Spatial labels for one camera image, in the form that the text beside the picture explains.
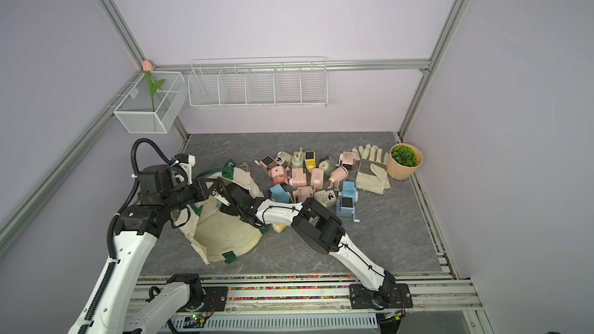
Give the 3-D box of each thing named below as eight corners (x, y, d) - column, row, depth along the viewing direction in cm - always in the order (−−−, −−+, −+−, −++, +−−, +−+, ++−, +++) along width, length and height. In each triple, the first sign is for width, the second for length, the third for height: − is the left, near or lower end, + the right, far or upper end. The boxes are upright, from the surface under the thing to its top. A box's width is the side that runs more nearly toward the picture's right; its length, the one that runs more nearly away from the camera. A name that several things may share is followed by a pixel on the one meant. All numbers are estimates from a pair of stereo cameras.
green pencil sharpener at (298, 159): (292, 173, 108) (291, 162, 101) (293, 158, 114) (292, 147, 107) (304, 173, 108) (304, 162, 101) (304, 158, 114) (304, 147, 107)
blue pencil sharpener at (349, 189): (342, 203, 97) (344, 197, 93) (340, 188, 102) (342, 181, 98) (356, 203, 97) (359, 197, 93) (354, 188, 102) (356, 181, 98)
